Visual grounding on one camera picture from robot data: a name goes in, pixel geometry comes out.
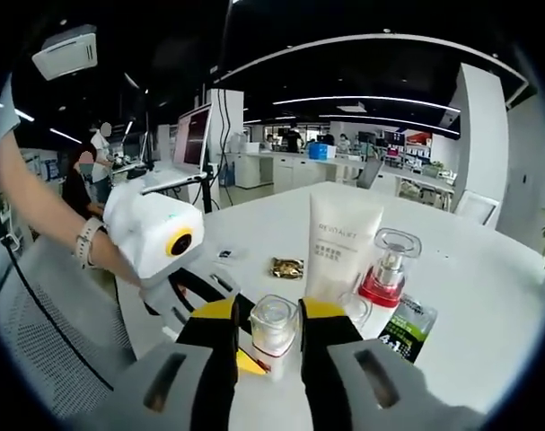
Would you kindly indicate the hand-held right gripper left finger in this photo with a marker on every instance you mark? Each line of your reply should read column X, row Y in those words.
column 209, row 381

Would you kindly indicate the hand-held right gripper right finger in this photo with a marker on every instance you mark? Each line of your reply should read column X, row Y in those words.
column 335, row 381

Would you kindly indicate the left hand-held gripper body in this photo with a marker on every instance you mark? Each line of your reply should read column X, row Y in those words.
column 146, row 229

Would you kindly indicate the small white skincare bottle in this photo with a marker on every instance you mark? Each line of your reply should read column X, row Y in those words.
column 362, row 310
column 272, row 332

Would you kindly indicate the gold skincare sachet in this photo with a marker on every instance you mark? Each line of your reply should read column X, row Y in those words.
column 287, row 268

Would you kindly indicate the green black skincare sachet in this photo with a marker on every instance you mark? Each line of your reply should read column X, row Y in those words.
column 406, row 332

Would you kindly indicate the large white pump skincare bottle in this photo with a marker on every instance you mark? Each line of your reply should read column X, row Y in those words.
column 382, row 287

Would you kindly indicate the white skincare cream tube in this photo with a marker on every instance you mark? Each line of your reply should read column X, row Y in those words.
column 339, row 251

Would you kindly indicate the person's left hand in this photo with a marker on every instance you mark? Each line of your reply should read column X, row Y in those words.
column 112, row 260

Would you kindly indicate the small clear sachet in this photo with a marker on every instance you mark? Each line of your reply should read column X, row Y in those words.
column 226, row 252

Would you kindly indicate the beige wristwatch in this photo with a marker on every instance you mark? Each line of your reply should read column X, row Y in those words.
column 90, row 244

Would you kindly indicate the open laptop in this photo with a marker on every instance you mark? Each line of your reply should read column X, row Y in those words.
column 193, row 139

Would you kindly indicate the long white counter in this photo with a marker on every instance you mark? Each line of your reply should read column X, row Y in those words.
column 290, row 168

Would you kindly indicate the person's light blue shirt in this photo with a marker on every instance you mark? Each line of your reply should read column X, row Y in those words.
column 5, row 121

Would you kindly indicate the blue crate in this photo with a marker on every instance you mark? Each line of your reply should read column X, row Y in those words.
column 321, row 151

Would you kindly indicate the white ceiling air conditioner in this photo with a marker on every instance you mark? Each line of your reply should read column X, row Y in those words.
column 65, row 54

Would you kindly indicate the grey swivel chair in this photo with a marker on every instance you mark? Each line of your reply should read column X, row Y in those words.
column 371, row 173

